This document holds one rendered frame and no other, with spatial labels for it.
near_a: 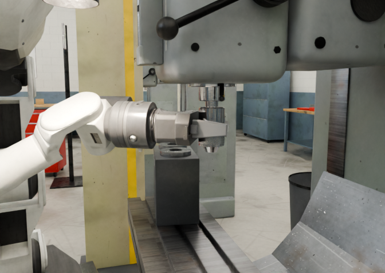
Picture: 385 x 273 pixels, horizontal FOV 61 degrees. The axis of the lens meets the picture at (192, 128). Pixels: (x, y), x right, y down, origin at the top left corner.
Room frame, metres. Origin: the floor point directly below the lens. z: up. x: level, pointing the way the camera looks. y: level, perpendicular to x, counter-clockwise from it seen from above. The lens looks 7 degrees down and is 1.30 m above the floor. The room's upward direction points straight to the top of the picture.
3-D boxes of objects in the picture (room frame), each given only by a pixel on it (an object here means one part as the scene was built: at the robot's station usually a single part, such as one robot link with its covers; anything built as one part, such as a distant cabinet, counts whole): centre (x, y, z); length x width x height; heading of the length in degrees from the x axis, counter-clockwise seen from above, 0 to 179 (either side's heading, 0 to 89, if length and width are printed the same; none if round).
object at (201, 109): (0.59, -0.03, 1.26); 0.05 x 0.05 x 0.01
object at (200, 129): (0.56, -0.03, 1.23); 0.06 x 0.02 x 0.03; 80
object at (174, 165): (0.97, 0.06, 1.03); 0.22 x 0.12 x 0.20; 8
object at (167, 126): (0.61, 0.06, 1.23); 0.13 x 0.12 x 0.10; 170
